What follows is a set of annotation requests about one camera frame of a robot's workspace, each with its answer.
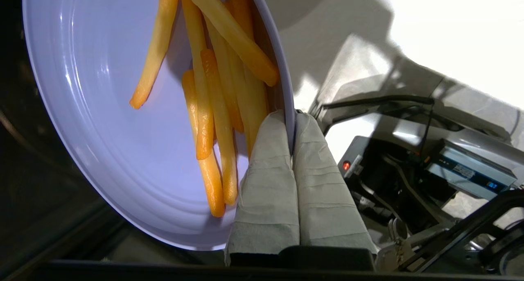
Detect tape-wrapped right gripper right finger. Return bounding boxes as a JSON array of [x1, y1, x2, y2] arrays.
[[292, 112, 378, 270]]

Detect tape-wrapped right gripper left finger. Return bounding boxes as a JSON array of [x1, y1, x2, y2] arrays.
[[224, 110, 301, 267]]

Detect purple plate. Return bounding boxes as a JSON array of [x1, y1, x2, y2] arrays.
[[23, 0, 296, 252]]

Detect microwave door with dark glass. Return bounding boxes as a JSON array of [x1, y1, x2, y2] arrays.
[[0, 0, 230, 269]]

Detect white and black robot base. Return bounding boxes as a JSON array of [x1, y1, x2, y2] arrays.
[[319, 109, 524, 273]]

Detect grey blue electronics box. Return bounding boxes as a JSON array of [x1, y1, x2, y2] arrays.
[[425, 139, 519, 200]]

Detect black base cable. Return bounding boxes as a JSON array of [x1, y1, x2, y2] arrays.
[[321, 95, 435, 150]]

